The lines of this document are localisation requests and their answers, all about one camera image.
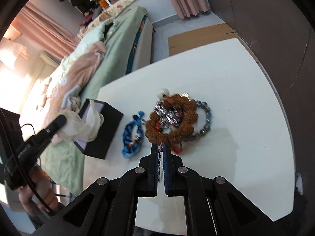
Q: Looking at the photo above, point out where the flat brown cardboard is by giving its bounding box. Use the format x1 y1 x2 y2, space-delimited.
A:
168 23 237 56

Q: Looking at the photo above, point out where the floral cushion bench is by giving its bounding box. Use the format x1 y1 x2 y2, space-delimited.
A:
77 0 136 40

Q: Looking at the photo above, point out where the white tissue paper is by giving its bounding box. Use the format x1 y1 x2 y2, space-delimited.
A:
54 100 104 143

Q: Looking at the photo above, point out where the pale green quilt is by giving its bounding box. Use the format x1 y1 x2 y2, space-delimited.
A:
60 18 114 66

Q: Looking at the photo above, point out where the green bed sheet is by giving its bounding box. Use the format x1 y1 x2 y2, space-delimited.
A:
41 6 148 196

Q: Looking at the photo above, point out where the pink window curtain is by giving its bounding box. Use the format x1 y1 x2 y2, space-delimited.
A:
11 2 79 59

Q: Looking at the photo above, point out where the blue braided bracelet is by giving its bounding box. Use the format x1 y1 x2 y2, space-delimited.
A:
122 110 146 159

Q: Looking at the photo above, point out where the left hand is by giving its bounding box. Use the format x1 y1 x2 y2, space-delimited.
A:
17 165 59 217

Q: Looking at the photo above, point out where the grey-blue glass bead bracelet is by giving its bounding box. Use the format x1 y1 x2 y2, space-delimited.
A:
182 99 213 142

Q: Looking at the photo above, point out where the pink fleece blanket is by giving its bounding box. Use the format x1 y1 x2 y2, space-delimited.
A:
36 41 107 146

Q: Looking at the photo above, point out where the brown rudraksha bead bracelet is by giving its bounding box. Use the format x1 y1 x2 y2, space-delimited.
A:
144 93 199 146

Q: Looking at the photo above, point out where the silver chain necklace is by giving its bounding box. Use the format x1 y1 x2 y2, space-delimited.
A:
154 103 183 131

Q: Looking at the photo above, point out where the black jewelry box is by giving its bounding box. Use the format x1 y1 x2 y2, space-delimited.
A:
74 100 123 159

